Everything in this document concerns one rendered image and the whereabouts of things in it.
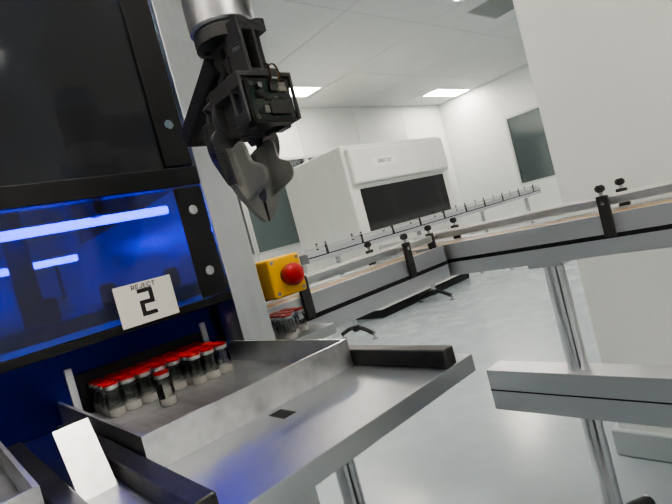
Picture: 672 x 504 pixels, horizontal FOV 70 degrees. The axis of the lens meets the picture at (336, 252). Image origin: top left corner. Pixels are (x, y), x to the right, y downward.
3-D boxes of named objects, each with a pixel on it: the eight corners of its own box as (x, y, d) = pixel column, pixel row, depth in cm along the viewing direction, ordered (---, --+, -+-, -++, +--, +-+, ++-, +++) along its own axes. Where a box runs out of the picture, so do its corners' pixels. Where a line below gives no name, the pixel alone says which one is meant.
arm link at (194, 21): (170, 12, 55) (232, 19, 60) (181, 51, 55) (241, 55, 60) (199, -26, 49) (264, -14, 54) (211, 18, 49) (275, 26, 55)
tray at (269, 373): (63, 426, 68) (56, 402, 68) (223, 359, 86) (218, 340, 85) (151, 474, 43) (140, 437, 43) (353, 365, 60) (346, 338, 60)
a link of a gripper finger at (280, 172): (291, 212, 53) (269, 130, 52) (262, 223, 57) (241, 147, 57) (312, 208, 55) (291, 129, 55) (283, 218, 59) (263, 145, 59)
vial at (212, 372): (204, 380, 73) (196, 350, 73) (217, 374, 74) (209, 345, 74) (211, 380, 71) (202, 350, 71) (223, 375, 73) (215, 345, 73)
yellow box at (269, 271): (255, 302, 90) (245, 265, 89) (285, 292, 95) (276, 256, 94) (278, 299, 84) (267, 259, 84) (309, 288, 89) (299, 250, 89)
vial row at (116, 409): (107, 417, 66) (98, 385, 65) (223, 368, 77) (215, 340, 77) (112, 419, 64) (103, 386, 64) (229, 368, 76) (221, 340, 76)
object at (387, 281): (255, 366, 91) (233, 285, 90) (217, 363, 102) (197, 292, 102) (456, 275, 136) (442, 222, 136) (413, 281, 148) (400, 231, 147)
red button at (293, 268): (279, 289, 86) (273, 267, 86) (296, 283, 89) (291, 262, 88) (291, 287, 83) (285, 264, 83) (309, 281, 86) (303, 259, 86)
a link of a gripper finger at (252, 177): (268, 217, 51) (245, 132, 50) (240, 228, 55) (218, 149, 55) (291, 212, 53) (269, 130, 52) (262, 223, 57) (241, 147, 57)
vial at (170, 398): (158, 407, 64) (150, 376, 64) (174, 400, 66) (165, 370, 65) (165, 409, 62) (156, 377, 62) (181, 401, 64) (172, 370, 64)
